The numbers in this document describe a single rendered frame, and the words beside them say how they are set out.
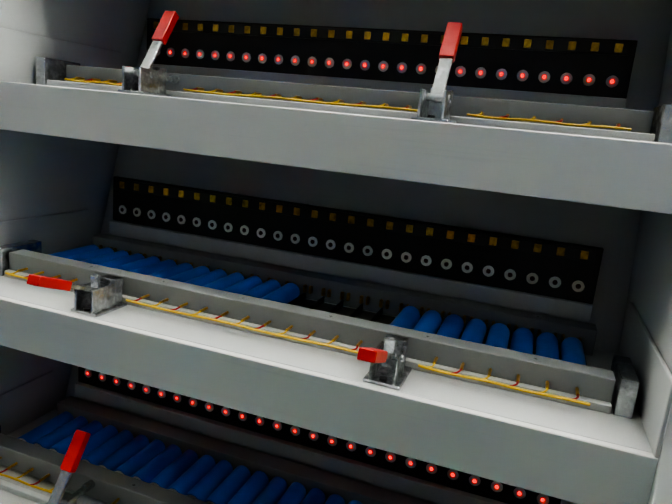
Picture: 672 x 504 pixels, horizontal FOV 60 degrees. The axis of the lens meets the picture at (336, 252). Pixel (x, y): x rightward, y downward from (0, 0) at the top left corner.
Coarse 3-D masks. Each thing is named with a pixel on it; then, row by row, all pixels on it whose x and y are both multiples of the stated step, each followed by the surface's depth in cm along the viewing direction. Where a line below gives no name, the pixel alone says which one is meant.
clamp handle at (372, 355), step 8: (384, 344) 43; (392, 344) 43; (360, 352) 37; (368, 352) 36; (376, 352) 36; (384, 352) 38; (392, 352) 43; (368, 360) 36; (376, 360) 36; (384, 360) 39
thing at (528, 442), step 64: (0, 256) 58; (256, 256) 64; (0, 320) 53; (64, 320) 50; (128, 320) 50; (192, 320) 51; (640, 320) 47; (192, 384) 47; (256, 384) 45; (320, 384) 43; (448, 384) 44; (640, 384) 43; (384, 448) 42; (448, 448) 40; (512, 448) 39; (576, 448) 37; (640, 448) 37
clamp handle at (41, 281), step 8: (32, 280) 45; (40, 280) 44; (48, 280) 45; (56, 280) 46; (64, 280) 47; (96, 280) 51; (56, 288) 46; (64, 288) 47; (72, 288) 48; (80, 288) 49; (88, 288) 50; (96, 288) 51
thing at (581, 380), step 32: (32, 256) 58; (128, 288) 54; (160, 288) 53; (192, 288) 53; (256, 320) 50; (288, 320) 49; (320, 320) 48; (352, 320) 48; (352, 352) 46; (416, 352) 46; (448, 352) 45; (480, 352) 44; (512, 352) 45; (544, 384) 43; (576, 384) 42; (608, 384) 42
